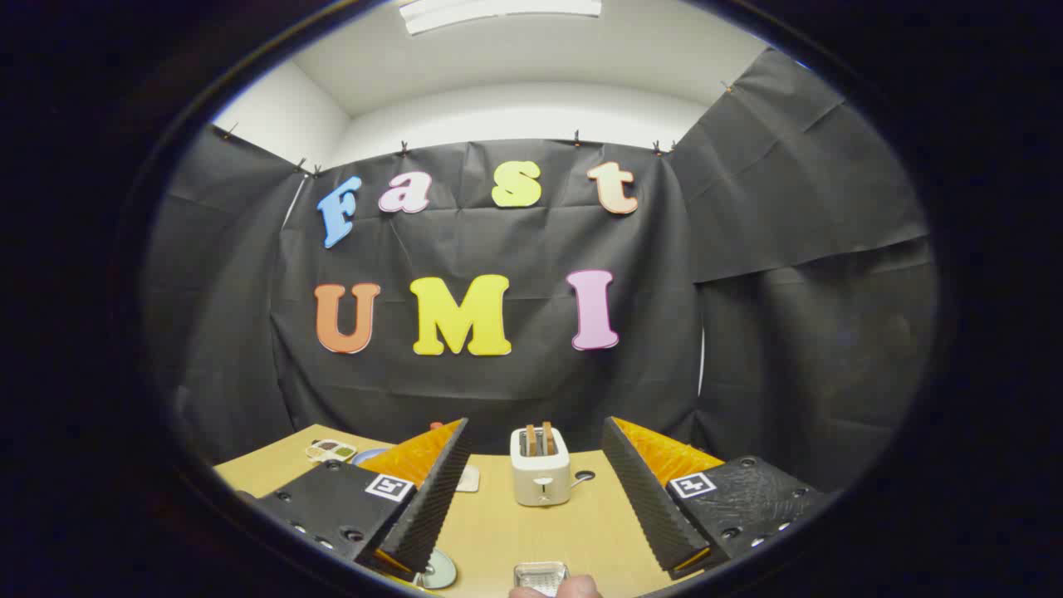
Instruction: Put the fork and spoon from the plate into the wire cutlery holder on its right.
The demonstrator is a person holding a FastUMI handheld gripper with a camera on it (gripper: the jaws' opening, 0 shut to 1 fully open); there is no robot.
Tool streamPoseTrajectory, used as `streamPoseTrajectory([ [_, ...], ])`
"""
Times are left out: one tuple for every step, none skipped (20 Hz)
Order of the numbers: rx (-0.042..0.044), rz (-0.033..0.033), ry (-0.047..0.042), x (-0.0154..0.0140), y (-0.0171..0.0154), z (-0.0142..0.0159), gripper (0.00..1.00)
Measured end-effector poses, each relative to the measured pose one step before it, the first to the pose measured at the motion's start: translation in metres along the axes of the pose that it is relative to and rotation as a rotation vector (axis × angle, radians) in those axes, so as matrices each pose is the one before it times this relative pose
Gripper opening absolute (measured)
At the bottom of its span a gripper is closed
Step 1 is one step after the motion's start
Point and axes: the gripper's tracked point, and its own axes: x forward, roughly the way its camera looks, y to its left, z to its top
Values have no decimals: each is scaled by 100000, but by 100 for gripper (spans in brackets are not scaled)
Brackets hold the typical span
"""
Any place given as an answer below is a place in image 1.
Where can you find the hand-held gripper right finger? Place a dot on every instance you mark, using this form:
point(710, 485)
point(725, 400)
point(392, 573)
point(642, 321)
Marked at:
point(648, 507)

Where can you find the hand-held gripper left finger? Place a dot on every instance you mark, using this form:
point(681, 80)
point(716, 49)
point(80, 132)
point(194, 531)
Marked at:
point(428, 507)

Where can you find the white square coaster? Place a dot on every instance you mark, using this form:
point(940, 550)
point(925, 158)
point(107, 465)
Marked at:
point(469, 480)

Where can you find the pale green plate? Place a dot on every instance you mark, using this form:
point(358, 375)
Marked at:
point(442, 565)

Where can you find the blue food plate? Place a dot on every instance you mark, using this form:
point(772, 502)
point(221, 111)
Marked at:
point(365, 457)

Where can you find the white divided sauce dish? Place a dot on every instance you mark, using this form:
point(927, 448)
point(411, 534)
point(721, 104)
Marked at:
point(330, 450)

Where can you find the cream white toaster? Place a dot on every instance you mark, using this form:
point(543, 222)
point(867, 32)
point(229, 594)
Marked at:
point(540, 475)

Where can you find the thin brown toast slice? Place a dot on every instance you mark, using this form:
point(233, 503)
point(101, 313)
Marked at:
point(530, 440)

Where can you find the black backdrop cloth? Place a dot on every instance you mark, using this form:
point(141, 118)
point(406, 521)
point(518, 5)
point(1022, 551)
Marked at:
point(498, 241)

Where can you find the ceiling light panel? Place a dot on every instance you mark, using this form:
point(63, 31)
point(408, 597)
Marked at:
point(498, 10)

